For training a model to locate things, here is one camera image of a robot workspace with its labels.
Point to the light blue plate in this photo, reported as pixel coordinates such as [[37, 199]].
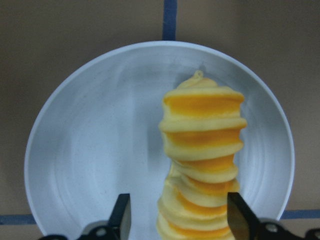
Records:
[[97, 136]]

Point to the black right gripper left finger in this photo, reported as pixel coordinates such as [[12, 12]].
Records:
[[119, 223]]

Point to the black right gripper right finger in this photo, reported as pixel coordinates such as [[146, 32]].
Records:
[[242, 221]]

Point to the yellow striped bread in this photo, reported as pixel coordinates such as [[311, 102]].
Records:
[[200, 129]]

